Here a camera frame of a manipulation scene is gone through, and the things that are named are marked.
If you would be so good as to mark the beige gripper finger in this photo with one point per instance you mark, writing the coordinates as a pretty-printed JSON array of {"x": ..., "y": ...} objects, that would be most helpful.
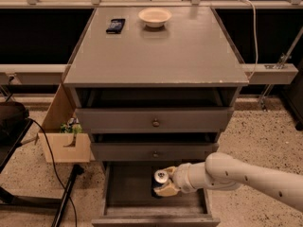
[
  {"x": 169, "y": 171},
  {"x": 167, "y": 189}
]

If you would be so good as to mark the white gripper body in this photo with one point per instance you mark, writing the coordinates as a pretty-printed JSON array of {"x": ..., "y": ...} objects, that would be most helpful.
[{"x": 182, "y": 178}]

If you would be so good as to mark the blue pepsi can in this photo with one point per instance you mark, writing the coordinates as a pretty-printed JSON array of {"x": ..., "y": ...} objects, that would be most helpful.
[{"x": 159, "y": 178}]

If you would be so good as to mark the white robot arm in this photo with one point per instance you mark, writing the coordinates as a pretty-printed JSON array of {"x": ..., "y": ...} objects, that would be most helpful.
[{"x": 221, "y": 171}]

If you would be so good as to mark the grey bottom drawer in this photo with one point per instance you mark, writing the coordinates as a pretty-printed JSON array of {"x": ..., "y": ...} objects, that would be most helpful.
[{"x": 128, "y": 200}]

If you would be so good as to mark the grey drawer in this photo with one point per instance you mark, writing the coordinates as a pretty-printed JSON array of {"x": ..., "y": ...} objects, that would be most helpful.
[
  {"x": 152, "y": 152},
  {"x": 128, "y": 200},
  {"x": 155, "y": 120}
]

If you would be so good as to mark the grey middle drawer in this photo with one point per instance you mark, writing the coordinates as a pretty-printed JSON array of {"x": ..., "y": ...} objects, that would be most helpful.
[{"x": 152, "y": 152}]

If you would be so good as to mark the grey drawer cabinet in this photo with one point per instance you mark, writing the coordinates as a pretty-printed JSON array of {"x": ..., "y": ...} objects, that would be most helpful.
[{"x": 186, "y": 64}]

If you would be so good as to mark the grey top drawer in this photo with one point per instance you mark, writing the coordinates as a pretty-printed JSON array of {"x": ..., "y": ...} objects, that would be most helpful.
[{"x": 155, "y": 120}]

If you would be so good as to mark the green snack bags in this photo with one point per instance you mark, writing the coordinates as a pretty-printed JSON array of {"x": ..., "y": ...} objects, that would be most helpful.
[{"x": 71, "y": 126}]

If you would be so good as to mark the wooden box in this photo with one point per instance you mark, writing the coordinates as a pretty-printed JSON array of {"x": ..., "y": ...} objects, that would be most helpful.
[{"x": 61, "y": 145}]

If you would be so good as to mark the dark blue snack packet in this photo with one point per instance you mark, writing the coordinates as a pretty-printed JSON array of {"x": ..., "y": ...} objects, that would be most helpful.
[{"x": 116, "y": 26}]

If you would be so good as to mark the white bowl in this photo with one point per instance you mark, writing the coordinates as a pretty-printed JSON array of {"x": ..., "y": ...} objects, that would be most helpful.
[{"x": 154, "y": 17}]

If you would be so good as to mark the black stand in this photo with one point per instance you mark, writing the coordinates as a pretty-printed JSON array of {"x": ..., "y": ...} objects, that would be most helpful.
[{"x": 59, "y": 205}]

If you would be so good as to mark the black chair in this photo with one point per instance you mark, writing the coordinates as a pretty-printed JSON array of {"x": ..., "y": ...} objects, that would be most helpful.
[{"x": 14, "y": 124}]

